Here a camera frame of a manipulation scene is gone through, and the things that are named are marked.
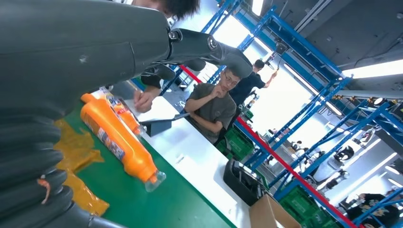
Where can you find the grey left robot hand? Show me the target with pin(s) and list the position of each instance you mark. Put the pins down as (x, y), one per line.
(78, 44)

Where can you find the yellow tape patch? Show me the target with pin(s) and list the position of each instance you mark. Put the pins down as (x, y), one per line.
(75, 151)

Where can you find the black equipment case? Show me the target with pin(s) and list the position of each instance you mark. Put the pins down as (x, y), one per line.
(242, 185)

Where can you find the blue metal shelving rack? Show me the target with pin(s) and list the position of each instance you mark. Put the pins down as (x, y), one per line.
(314, 126)

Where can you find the tablet in dark case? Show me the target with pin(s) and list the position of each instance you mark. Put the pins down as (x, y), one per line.
(157, 126)

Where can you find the person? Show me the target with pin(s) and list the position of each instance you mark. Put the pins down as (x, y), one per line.
(211, 110)
(151, 81)
(296, 148)
(374, 210)
(247, 86)

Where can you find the red metal pole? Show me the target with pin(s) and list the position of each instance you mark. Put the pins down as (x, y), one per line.
(283, 160)

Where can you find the green plastic crate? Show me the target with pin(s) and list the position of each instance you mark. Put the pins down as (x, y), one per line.
(302, 207)
(237, 144)

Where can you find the open cardboard box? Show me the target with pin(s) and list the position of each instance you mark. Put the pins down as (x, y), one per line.
(267, 214)

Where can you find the white desk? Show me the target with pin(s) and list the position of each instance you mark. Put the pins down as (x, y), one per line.
(195, 157)

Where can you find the long ceiling light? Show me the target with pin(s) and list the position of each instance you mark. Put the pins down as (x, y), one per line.
(374, 69)

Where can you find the orange detergent bottle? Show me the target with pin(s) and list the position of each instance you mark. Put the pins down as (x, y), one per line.
(126, 148)
(124, 114)

